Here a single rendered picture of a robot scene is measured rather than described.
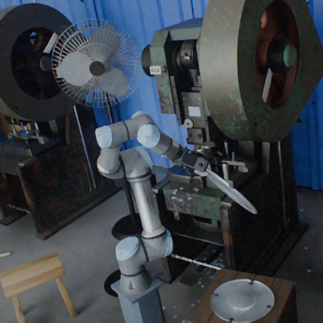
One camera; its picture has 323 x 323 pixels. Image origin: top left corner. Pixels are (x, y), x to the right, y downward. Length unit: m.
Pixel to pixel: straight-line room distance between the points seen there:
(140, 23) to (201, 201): 2.04
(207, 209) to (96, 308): 0.94
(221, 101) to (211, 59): 0.19
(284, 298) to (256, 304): 0.13
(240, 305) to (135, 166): 0.79
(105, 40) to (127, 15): 1.24
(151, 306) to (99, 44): 1.64
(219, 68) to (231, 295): 1.04
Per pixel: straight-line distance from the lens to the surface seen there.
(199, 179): 2.55
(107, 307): 2.91
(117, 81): 3.06
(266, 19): 2.35
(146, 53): 2.60
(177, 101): 2.50
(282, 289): 2.28
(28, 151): 3.71
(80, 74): 3.07
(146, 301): 2.24
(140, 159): 2.02
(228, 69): 1.93
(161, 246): 2.14
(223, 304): 2.22
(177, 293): 2.88
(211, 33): 1.99
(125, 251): 2.11
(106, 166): 1.91
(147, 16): 4.09
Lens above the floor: 1.80
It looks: 23 degrees down
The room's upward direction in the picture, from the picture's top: 11 degrees counter-clockwise
